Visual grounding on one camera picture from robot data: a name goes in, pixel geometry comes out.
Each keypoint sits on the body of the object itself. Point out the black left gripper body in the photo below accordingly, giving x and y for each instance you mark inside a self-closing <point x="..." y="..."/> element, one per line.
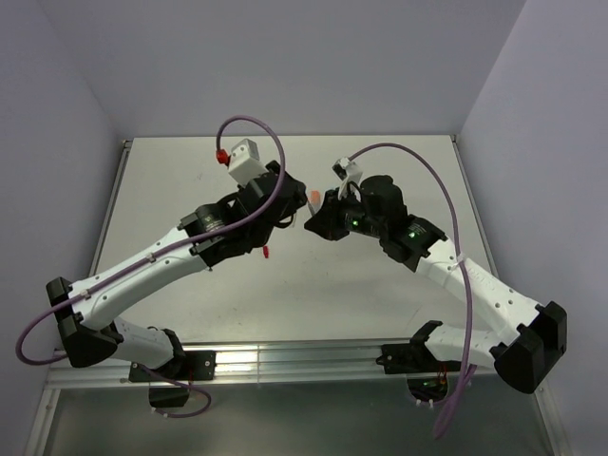
<point x="296" y="200"/>

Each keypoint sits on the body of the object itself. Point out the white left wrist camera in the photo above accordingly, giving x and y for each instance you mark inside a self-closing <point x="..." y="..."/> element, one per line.
<point x="244" y="164"/>

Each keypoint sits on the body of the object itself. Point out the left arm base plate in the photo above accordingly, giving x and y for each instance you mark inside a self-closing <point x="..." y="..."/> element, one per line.
<point x="197" y="365"/>

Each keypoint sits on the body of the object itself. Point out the red cable connector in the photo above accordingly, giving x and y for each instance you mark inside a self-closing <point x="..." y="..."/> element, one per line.
<point x="223" y="157"/>

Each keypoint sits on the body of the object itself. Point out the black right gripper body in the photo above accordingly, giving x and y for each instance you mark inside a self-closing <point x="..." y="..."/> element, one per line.
<point x="355" y="218"/>

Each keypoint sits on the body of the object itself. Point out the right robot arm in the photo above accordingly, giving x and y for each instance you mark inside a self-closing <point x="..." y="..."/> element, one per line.
<point x="525" y="339"/>

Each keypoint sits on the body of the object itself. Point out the aluminium frame rail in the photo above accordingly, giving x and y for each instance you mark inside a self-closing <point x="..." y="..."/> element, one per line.
<point x="262" y="363"/>

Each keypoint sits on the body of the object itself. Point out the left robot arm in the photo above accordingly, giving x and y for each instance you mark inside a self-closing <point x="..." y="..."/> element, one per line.
<point x="92" y="328"/>

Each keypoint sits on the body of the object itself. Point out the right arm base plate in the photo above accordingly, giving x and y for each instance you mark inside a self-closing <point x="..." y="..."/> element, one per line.
<point x="407" y="358"/>

